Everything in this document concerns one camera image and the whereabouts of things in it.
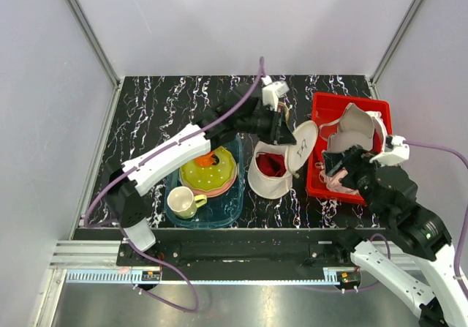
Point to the grey bra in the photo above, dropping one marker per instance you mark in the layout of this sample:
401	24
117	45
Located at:
354	127

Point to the teal transparent plastic tub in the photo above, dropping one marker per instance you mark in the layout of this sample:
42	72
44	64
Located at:
218	212

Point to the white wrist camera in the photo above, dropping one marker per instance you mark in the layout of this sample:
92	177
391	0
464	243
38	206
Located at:
395	152
272	91

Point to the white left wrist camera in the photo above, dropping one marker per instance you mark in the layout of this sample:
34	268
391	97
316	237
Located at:
272	91

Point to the green polka dot bowl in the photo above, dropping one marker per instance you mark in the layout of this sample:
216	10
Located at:
225	157

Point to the red plastic bin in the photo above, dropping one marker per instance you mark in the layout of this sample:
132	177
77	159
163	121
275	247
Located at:
326	110

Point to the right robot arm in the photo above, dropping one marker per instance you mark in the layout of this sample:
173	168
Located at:
421	234

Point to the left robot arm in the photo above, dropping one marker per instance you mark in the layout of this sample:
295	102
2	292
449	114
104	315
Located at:
131	180

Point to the beige ceramic mug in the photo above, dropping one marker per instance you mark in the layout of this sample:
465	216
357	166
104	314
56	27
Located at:
285	110

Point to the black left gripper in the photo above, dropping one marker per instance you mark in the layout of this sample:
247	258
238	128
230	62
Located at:
278	132

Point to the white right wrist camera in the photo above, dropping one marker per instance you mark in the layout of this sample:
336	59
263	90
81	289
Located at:
395	152

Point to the white lace bra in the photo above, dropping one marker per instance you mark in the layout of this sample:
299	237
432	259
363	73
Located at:
379	127

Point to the cream and yellow mug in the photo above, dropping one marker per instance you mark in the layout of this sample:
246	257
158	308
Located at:
184	203

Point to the pink bra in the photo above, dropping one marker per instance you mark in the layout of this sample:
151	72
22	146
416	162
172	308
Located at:
333	183

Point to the pink plate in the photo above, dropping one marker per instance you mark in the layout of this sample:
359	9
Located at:
223	189

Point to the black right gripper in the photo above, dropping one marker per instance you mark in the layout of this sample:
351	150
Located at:
358	158

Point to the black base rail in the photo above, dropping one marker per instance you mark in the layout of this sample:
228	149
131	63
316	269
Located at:
248	254

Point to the red bra inside bag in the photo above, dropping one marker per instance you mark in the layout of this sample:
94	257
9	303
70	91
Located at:
271	165

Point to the orange mug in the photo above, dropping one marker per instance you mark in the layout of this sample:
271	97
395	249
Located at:
207	160

